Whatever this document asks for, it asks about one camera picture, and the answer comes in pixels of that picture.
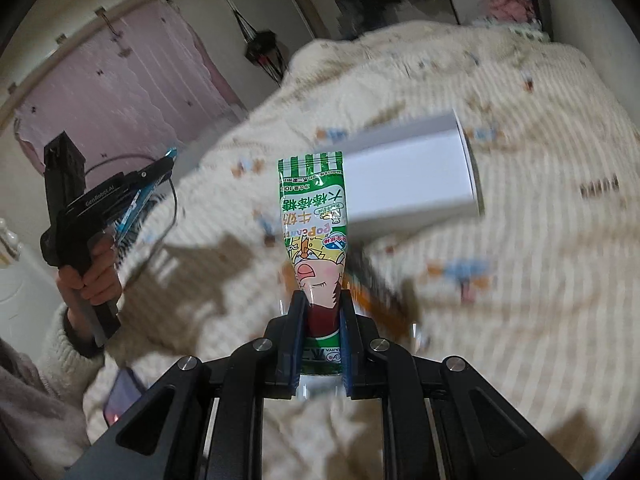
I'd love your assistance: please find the black cable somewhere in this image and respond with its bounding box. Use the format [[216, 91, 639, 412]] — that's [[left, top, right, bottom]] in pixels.
[[82, 154, 178, 281]]

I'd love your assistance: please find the white cardboard box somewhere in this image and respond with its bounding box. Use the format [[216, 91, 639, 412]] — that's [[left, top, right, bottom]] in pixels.
[[344, 108, 486, 243]]

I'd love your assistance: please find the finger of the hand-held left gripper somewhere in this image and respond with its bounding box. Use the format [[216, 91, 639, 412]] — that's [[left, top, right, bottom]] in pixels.
[[117, 155, 178, 191], [120, 187, 158, 221]]

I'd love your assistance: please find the pink clothing pile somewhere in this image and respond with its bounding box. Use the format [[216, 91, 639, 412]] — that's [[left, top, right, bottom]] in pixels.
[[487, 0, 536, 23]]

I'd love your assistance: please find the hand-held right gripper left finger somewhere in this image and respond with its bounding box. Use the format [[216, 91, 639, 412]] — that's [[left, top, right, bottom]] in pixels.
[[65, 291, 311, 480]]

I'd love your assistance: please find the pink curtain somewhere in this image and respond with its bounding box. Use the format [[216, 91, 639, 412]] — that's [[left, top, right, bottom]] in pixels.
[[12, 0, 246, 171]]

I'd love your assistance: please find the black hanging bag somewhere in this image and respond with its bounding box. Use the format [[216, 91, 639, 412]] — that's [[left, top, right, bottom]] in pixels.
[[232, 7, 288, 83]]

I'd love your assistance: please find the green cartoon candy packet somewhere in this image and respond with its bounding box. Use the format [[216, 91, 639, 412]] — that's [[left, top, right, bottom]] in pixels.
[[277, 151, 351, 378]]

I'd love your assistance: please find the white heart print cloth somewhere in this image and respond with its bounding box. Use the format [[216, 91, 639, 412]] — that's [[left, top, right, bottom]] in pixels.
[[470, 15, 551, 43]]

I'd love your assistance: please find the white wardrobe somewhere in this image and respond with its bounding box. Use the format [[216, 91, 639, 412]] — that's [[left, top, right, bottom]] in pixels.
[[165, 0, 321, 111]]

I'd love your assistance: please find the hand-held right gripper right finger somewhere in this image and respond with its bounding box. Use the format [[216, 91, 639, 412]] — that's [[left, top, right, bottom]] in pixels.
[[339, 292, 583, 480]]

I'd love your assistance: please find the person's left forearm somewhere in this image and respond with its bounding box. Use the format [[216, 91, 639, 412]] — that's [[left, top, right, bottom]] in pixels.
[[0, 302, 108, 476]]

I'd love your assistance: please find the smartphone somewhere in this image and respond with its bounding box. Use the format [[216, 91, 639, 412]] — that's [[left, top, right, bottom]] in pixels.
[[102, 366, 148, 428]]

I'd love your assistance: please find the long blue snack packet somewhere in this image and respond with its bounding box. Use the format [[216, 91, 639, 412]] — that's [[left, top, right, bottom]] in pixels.
[[114, 147, 180, 256]]

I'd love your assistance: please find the person's left hand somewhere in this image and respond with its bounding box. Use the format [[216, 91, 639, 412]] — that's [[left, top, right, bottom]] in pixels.
[[56, 232, 123, 311]]

